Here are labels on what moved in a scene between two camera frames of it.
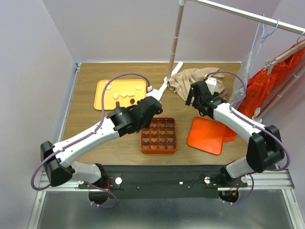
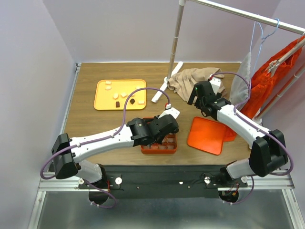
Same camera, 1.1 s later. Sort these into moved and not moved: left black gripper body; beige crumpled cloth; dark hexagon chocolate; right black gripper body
Moved: left black gripper body
Not moved: dark hexagon chocolate; beige crumpled cloth; right black gripper body
